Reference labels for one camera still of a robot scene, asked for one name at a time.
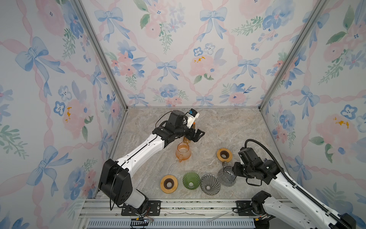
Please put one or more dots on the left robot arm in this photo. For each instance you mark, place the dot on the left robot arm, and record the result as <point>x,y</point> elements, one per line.
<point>110,168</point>

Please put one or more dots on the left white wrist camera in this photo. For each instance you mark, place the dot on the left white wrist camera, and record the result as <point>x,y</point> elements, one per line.
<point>191,115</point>

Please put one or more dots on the orange glass carafe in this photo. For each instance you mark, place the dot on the orange glass carafe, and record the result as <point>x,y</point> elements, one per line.
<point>183,151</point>

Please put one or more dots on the wooden ring dripper holder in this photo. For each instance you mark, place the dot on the wooden ring dripper holder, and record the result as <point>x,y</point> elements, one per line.
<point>224,155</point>

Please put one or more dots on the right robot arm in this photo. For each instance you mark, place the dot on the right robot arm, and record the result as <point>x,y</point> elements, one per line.
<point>311,213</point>

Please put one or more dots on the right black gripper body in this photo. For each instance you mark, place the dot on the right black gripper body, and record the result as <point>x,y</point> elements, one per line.
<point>240,170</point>

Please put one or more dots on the grey glass carafe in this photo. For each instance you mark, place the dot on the grey glass carafe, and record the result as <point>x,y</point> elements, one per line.
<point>226,175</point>

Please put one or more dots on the green glass dripper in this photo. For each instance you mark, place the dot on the green glass dripper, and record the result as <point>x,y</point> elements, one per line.
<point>191,181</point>

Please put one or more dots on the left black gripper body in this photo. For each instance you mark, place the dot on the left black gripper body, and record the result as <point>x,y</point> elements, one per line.
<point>187,133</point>

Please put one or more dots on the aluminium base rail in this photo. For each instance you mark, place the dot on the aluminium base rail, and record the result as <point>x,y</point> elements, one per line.
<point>173,214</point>

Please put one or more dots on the grey glass dripper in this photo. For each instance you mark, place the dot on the grey glass dripper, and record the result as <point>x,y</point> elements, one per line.
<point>210,184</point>

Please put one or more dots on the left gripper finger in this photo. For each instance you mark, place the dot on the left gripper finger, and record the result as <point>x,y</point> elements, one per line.
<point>196,138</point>
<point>199,133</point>

